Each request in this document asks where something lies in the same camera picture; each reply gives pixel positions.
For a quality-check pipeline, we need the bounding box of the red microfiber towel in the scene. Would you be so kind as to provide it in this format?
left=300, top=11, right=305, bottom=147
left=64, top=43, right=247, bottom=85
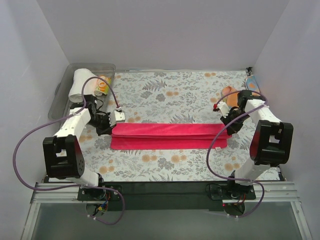
left=110, top=123, right=231, bottom=150

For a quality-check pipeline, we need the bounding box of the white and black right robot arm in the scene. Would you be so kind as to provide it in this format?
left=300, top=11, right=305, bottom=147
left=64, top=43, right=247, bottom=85
left=210, top=90, right=294, bottom=199

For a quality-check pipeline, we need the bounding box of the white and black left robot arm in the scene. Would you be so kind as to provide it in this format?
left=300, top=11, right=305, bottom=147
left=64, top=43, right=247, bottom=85
left=42, top=94, right=125, bottom=200

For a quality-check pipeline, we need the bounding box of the orange blue patterned towel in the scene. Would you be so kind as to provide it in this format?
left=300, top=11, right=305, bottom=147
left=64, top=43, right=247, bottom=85
left=221, top=75, right=260, bottom=108

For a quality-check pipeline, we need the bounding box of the orange patterned rolled towel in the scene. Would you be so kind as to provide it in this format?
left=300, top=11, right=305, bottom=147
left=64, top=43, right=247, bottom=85
left=94, top=75, right=111, bottom=97

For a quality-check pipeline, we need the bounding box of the clear grey plastic tray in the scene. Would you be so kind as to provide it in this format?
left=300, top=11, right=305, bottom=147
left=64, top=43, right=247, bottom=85
left=48, top=62, right=116, bottom=121

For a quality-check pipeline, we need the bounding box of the white rolled towel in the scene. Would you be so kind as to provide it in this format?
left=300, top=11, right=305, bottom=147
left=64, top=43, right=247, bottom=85
left=68, top=68, right=98, bottom=103

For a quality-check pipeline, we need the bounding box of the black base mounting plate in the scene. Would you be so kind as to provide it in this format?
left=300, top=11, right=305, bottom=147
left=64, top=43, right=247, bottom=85
left=77, top=181, right=256, bottom=212

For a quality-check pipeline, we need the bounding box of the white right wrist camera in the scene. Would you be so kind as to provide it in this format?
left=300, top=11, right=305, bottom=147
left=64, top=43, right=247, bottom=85
left=213, top=101, right=230, bottom=118

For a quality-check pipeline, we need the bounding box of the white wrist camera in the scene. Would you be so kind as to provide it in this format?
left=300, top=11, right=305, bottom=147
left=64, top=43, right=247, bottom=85
left=213, top=101, right=230, bottom=118
left=110, top=110, right=126, bottom=127

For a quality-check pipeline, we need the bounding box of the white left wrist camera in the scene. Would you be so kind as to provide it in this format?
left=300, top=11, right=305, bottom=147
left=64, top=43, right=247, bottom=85
left=110, top=110, right=126, bottom=127

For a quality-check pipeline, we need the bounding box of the aluminium frame rail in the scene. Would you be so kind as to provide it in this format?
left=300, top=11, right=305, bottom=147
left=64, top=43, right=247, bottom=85
left=31, top=181, right=301, bottom=203

